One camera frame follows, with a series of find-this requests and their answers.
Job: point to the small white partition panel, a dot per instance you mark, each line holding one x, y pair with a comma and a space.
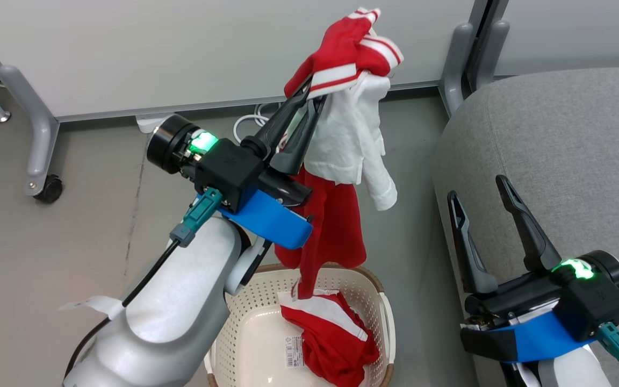
578, 32

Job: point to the white power strip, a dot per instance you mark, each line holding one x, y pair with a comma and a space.
153, 122

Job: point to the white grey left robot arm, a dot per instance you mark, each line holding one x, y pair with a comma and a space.
180, 301

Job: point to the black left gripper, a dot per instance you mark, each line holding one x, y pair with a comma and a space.
172, 142

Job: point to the blue right camera mount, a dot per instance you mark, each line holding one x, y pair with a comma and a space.
530, 338

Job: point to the cream perforated laundry basket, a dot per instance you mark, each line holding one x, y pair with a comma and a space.
258, 338

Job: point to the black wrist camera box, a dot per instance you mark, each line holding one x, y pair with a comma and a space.
594, 309
231, 169

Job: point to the grey fabric sofa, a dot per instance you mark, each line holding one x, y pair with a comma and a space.
556, 140

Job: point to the white garment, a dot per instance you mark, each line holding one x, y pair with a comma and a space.
350, 134

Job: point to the blue left camera mount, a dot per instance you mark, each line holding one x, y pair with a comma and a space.
269, 220

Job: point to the grey curved partition leg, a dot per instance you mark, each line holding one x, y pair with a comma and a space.
489, 48
457, 64

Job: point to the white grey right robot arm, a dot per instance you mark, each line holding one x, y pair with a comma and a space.
567, 373

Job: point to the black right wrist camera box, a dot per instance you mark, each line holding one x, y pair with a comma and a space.
594, 309

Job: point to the red white striped jersey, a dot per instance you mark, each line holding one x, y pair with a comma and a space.
342, 48

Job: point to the black caster wheel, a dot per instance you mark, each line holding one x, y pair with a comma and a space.
50, 189

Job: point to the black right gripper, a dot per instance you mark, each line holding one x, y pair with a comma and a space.
513, 301

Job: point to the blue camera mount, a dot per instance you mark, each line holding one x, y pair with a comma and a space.
530, 338
269, 220

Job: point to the large white partition panel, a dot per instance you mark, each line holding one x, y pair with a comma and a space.
153, 48

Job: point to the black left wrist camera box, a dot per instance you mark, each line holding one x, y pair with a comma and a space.
231, 169

